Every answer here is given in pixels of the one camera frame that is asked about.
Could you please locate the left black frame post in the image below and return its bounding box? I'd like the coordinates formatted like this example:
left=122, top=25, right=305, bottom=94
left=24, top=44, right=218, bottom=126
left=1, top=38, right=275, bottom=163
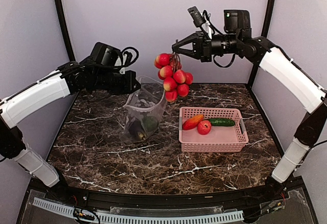
left=54, top=0, right=76, bottom=61

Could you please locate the wiring connector board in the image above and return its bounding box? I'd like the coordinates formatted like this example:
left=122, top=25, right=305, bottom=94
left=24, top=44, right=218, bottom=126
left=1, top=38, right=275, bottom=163
left=73, top=208, right=95, bottom=221
left=264, top=199, right=286, bottom=213

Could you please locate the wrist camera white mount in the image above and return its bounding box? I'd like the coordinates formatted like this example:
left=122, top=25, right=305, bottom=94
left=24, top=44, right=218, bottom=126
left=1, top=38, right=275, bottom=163
left=188, top=6, right=213, bottom=39
left=115, top=51, right=132, bottom=74

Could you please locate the right wiring connector board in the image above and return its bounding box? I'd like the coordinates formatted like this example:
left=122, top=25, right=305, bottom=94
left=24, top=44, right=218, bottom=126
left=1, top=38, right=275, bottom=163
left=264, top=199, right=286, bottom=213

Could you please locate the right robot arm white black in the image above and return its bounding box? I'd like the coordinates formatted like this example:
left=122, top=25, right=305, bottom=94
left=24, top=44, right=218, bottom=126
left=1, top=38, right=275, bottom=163
left=172, top=6, right=326, bottom=201

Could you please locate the orange red mango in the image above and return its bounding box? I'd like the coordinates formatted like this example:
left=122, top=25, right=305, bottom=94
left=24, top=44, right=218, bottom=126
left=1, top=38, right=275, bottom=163
left=182, top=114, right=204, bottom=130

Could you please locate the red lychee bunch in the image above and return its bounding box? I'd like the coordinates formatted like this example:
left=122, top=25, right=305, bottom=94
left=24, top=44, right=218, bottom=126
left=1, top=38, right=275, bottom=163
left=154, top=53, right=193, bottom=103

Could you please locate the right black frame post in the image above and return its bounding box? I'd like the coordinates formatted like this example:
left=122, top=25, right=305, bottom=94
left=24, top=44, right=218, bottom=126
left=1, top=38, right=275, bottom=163
left=247, top=0, right=275, bottom=89

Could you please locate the green bell pepper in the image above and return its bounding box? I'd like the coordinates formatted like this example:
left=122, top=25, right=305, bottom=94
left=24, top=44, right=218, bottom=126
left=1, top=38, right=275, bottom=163
left=143, top=116, right=159, bottom=133

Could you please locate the pink plastic basket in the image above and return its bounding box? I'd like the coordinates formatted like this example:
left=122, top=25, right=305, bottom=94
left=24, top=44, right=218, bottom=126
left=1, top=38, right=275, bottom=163
left=179, top=107, right=249, bottom=153

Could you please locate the black front rail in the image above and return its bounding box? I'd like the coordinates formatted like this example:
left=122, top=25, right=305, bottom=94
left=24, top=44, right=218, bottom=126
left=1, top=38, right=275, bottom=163
left=39, top=185, right=288, bottom=210

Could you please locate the purple eggplant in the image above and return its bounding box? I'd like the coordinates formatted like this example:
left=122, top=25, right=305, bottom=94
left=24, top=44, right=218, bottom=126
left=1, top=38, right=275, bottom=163
left=128, top=120, right=147, bottom=141

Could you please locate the red apple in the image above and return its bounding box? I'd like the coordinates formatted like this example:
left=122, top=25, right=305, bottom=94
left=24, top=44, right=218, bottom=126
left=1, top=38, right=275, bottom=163
left=197, top=120, right=212, bottom=135

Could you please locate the black frame post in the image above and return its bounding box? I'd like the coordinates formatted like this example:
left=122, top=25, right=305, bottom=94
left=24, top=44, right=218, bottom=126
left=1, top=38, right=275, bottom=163
left=247, top=0, right=275, bottom=89
left=54, top=0, right=76, bottom=61

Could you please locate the white slotted cable duct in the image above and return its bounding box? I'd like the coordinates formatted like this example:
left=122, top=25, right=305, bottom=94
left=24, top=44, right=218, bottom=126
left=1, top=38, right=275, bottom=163
left=33, top=197, right=244, bottom=223

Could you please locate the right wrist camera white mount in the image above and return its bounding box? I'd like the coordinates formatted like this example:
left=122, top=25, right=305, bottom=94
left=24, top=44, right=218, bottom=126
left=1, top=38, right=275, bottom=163
left=188, top=6, right=213, bottom=39

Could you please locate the green cucumber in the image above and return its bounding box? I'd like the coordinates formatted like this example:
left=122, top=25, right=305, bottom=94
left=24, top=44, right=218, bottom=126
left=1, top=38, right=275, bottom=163
left=208, top=118, right=236, bottom=127

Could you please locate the left black camera cable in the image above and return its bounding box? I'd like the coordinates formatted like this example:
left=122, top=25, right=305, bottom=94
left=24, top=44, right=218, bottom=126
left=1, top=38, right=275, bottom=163
left=120, top=46, right=139, bottom=69

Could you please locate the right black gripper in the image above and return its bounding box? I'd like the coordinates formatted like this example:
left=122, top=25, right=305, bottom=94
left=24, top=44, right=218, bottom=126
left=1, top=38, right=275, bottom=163
left=172, top=30, right=241, bottom=61

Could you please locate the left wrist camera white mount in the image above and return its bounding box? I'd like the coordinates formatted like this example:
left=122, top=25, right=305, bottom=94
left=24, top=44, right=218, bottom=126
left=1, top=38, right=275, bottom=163
left=115, top=51, right=132, bottom=74

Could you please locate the left wiring connector board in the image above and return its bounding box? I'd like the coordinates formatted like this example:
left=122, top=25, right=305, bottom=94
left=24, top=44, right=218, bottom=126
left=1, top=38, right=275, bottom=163
left=73, top=208, right=95, bottom=221

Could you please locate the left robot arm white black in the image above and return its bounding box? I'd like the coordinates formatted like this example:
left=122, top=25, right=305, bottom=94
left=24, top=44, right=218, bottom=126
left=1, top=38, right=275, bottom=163
left=1, top=42, right=141, bottom=202

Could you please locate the clear zip top bag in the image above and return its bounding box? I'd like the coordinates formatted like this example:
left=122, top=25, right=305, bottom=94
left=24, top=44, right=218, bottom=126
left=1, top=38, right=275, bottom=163
left=120, top=76, right=167, bottom=143

